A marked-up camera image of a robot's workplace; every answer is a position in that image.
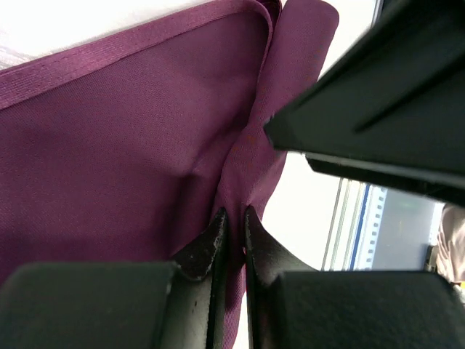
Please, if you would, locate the aluminium front rail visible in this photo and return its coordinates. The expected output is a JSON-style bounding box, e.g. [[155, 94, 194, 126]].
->
[[321, 178, 367, 271]]

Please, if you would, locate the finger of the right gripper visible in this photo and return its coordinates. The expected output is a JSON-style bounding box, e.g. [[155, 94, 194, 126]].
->
[[306, 156, 464, 207], [265, 1, 464, 162]]

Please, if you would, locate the white slotted cable duct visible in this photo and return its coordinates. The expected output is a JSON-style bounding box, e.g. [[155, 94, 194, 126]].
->
[[352, 185, 387, 270]]

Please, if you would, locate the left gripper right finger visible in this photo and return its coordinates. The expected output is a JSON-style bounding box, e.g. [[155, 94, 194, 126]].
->
[[244, 207, 464, 348]]

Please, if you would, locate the person in beige clothing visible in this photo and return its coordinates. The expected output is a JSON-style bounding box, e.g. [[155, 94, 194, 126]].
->
[[436, 204, 464, 284]]

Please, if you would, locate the purple cloth napkin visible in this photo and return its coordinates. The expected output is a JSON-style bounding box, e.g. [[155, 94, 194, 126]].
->
[[1, 1, 339, 348]]

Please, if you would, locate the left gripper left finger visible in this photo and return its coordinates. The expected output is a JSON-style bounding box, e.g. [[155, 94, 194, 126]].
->
[[1, 209, 228, 349]]

